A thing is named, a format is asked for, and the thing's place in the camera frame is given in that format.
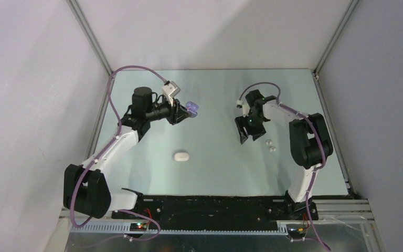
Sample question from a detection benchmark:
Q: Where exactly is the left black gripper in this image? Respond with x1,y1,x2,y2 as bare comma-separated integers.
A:
145,96,191,125

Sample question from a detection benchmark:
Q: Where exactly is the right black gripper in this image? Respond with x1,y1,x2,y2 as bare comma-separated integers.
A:
236,112,267,143

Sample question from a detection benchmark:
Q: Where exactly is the purple earbud charging case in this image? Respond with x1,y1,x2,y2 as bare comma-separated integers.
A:
185,101,199,118

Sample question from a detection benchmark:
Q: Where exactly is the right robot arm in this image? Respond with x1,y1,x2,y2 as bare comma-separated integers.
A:
235,90,333,219

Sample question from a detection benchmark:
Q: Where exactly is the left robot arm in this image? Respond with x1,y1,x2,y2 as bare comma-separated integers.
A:
63,82,199,219

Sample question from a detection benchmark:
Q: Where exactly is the white earbud charging case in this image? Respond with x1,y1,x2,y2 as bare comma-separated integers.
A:
173,152,189,162

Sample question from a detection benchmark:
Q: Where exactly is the right controller board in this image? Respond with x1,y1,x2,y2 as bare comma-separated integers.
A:
287,228,308,242

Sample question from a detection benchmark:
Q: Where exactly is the controller board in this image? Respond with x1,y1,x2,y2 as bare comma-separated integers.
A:
129,223,149,232
287,228,308,242

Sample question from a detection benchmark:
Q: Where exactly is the left controller board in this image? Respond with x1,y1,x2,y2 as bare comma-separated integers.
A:
129,223,149,232

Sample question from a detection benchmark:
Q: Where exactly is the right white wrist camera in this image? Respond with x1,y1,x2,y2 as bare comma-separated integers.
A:
236,100,250,117

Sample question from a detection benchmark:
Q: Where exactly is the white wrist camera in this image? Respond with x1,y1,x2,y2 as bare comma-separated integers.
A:
236,100,250,117
162,81,181,107

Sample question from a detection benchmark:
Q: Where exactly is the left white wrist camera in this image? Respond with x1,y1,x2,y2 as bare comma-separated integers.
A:
162,81,181,107

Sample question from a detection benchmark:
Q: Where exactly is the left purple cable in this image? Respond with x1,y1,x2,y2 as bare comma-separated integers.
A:
70,65,169,243

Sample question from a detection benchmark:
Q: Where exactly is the purple cable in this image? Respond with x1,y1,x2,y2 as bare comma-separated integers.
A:
238,82,332,252
70,65,169,243

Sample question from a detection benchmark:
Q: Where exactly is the right aluminium frame post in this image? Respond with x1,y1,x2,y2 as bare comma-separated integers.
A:
313,0,360,75

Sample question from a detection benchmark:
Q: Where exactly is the aluminium frame post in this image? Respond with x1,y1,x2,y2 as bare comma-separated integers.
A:
66,0,113,87
313,0,360,75

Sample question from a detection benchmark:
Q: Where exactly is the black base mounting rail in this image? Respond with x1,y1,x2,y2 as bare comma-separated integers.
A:
112,189,319,231

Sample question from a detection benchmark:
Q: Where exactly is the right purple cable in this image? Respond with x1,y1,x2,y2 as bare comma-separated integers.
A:
238,82,332,252

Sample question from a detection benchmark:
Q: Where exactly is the left aluminium frame post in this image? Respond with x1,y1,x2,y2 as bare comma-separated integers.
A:
66,0,113,87

